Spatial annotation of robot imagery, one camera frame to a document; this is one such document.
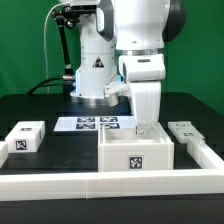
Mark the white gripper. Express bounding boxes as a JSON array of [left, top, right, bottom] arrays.
[[119, 54, 165, 136]]

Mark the white cabinet body box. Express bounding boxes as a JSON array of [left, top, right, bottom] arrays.
[[98, 123, 174, 172]]

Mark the white cabinet door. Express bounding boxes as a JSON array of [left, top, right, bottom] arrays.
[[168, 121, 205, 143]]

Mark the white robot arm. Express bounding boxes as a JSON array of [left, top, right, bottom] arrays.
[[59, 0, 186, 136]]

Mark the white cabinet top block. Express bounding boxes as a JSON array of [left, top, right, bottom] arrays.
[[5, 121, 45, 153]]

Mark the white marker base sheet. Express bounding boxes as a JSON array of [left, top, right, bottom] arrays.
[[54, 116, 135, 132]]

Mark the white obstacle fence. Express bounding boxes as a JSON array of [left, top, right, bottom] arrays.
[[0, 139, 224, 201]]

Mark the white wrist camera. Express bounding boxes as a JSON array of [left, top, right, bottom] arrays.
[[104, 81, 129, 107]]

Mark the black cable bundle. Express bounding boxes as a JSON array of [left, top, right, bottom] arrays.
[[27, 75, 68, 96]]

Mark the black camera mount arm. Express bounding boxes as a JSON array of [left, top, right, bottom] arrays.
[[50, 4, 102, 96]]

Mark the white cable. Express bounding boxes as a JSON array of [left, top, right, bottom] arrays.
[[43, 2, 72, 95]]

